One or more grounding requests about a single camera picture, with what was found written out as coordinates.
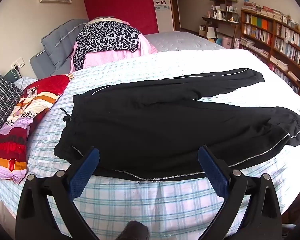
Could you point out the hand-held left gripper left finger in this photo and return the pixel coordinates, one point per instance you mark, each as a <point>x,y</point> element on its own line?
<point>85,173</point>

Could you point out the white wall socket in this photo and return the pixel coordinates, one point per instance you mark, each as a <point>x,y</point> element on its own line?
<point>18,63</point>

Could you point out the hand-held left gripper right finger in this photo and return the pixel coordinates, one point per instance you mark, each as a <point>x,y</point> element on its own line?
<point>212,173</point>

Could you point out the plaid white quilt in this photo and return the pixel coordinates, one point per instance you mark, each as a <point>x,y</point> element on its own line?
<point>130,200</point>

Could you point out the red patterned pillow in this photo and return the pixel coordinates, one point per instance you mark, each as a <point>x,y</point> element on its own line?
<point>12,140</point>

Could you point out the wall stickers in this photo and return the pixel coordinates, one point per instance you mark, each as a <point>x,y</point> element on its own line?
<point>162,5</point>

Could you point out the wooden desk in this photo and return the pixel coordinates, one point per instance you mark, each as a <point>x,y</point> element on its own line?
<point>222,21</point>

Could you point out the pink blanket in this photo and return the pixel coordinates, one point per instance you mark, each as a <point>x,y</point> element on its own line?
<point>110,56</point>

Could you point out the grey padded headboard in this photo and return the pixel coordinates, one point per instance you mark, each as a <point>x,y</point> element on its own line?
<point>57,45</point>

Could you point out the red wall panel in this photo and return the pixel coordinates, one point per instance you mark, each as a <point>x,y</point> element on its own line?
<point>120,5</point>

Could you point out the grey mattress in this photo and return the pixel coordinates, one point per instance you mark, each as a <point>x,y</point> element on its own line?
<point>180,41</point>

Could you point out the dark green cushion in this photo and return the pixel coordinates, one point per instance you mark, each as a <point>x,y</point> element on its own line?
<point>10,77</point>

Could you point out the cream folded cloth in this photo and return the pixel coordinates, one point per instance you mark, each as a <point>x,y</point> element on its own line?
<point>102,19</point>

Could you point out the black pants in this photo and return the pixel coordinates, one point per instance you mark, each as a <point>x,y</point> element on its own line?
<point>152,120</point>

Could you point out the leopard print cloth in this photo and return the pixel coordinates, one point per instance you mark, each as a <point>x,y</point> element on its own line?
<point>107,36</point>

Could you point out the pink plastic bin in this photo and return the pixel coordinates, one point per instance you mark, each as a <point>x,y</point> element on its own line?
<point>227,42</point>

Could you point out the small wooden desk shelf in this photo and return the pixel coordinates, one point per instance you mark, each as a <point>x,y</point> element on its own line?
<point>223,5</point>

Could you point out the dark wooden door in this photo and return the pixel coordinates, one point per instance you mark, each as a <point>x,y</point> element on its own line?
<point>173,5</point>

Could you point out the wooden bookshelf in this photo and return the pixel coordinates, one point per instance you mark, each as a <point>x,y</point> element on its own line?
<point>272,25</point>

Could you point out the dark checked pillow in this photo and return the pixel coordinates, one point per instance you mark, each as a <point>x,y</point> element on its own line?
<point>2,95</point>

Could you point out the stacks of books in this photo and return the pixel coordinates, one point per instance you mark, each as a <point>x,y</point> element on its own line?
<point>262,10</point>

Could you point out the white storage box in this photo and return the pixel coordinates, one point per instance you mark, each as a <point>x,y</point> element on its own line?
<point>207,32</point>

